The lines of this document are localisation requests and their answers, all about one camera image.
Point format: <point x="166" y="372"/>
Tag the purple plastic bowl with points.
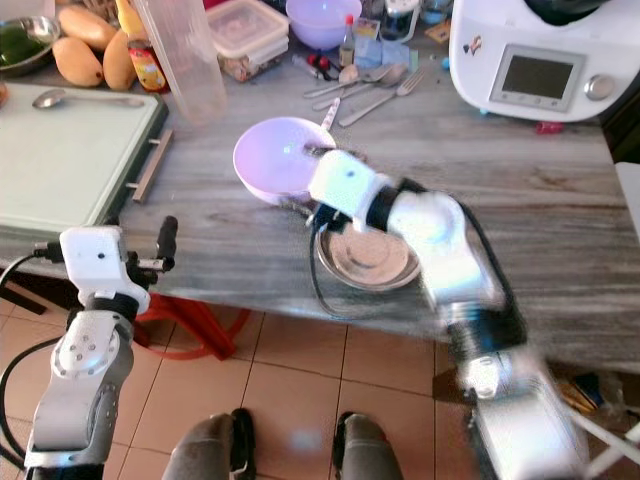
<point x="270" y="158"/>
<point x="322" y="22"/>

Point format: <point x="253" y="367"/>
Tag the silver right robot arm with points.
<point x="455" y="255"/>

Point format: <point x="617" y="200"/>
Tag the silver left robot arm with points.
<point x="80" y="378"/>

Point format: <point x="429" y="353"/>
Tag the steel plate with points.
<point x="365" y="262"/>

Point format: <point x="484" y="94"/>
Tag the red plastic stool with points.
<point x="190" y="330"/>

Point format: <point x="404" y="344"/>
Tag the metal spoon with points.
<point x="355" y="82"/>
<point x="390" y="75"/>
<point x="52" y="98"/>

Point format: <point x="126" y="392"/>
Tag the metal fork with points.
<point x="380" y="100"/>

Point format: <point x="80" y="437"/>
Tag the small red fruits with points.
<point x="318" y="66"/>

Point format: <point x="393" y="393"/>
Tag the small bottle with red cap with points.
<point x="348" y="45"/>

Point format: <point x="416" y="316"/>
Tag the blue packet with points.
<point x="375" y="45"/>

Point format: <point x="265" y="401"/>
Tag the pale green cutting board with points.
<point x="70" y="155"/>

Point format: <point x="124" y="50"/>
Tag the clear plastic lidded container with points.
<point x="248" y="35"/>

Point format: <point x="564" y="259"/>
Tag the clear glass jar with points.
<point x="400" y="18"/>

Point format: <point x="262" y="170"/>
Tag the clear plastic tumbler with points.
<point x="185" y="62"/>

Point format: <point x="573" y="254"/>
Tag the sauce bottle with red label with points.
<point x="147" y="65"/>

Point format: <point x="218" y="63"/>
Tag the yellow mango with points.
<point x="87" y="26"/>
<point x="78" y="62"/>
<point x="117" y="62"/>

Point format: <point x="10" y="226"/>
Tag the small red object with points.
<point x="550" y="128"/>

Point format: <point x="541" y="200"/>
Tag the white kitchen appliance with screen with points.
<point x="530" y="50"/>

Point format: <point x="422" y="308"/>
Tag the grey right robot leg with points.
<point x="380" y="452"/>

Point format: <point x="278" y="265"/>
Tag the steel bowl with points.
<point x="45" y="28"/>

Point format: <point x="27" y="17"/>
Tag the green pepper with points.
<point x="15" y="45"/>

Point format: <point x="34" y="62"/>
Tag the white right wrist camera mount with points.
<point x="345" y="182"/>

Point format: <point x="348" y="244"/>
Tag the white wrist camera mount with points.
<point x="95" y="260"/>
<point x="345" y="182"/>

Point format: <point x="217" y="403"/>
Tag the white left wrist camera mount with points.
<point x="95" y="260"/>

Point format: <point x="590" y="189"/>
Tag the white metal frame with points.
<point x="605" y="435"/>

